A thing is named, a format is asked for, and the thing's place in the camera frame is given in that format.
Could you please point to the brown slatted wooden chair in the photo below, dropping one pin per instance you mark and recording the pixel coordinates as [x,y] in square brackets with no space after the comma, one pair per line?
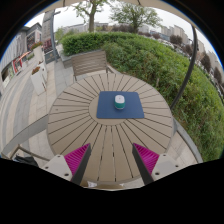
[88,62]

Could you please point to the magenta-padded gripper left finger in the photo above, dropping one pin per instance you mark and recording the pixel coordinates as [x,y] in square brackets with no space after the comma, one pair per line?
[59,166]

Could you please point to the storefront building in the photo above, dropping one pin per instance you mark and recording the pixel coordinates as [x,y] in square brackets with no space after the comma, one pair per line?
[18,46]

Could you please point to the round leafy green tree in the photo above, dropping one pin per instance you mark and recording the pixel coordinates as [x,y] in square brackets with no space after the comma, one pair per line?
[135,16]

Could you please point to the white square planter box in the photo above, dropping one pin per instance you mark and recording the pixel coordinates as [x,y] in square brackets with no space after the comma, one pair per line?
[38,81]

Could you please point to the bare-trunked sparse tree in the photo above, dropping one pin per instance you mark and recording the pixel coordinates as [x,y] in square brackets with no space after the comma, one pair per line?
[91,20]

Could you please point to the distant apartment buildings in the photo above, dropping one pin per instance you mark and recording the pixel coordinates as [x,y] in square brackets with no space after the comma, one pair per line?
[178,31]

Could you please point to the tall white planter with flowers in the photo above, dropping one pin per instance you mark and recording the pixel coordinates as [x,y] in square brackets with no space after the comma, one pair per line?
[37,53]

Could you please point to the beige patio umbrella canopy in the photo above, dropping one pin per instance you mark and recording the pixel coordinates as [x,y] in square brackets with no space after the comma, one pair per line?
[156,4]

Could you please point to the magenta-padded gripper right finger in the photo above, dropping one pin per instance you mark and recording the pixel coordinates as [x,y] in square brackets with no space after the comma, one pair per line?
[164,166]

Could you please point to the white and teal computer mouse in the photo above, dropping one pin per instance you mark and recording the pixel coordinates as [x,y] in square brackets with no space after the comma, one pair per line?
[120,101]

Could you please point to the blue rectangular mouse pad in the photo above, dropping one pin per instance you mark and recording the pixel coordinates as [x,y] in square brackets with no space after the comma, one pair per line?
[135,108]

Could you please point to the tall grey sign pillar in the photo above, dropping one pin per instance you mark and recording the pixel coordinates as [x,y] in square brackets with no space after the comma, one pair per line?
[48,33]

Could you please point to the dark curved umbrella pole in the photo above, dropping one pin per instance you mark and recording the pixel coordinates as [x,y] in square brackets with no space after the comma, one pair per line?
[186,73]

